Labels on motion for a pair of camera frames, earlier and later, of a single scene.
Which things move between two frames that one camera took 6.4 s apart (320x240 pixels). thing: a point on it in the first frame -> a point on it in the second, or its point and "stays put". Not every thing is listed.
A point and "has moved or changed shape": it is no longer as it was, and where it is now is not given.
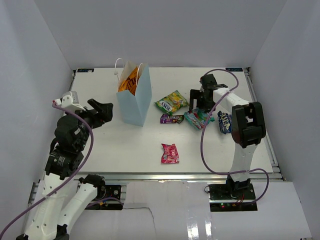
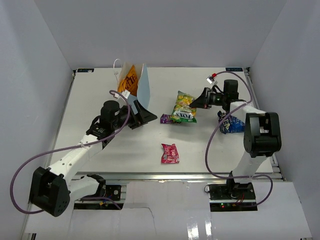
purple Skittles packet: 167,118 stays put
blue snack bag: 225,121 stays put
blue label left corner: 85,70 stays put
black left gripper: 105,110 -> 143,117
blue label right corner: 234,69 stays put
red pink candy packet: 170,154 stays put
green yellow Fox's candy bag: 171,103 -> 182,112
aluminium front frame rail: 173,177 stays put
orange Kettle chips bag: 130,83 has moved or changed shape
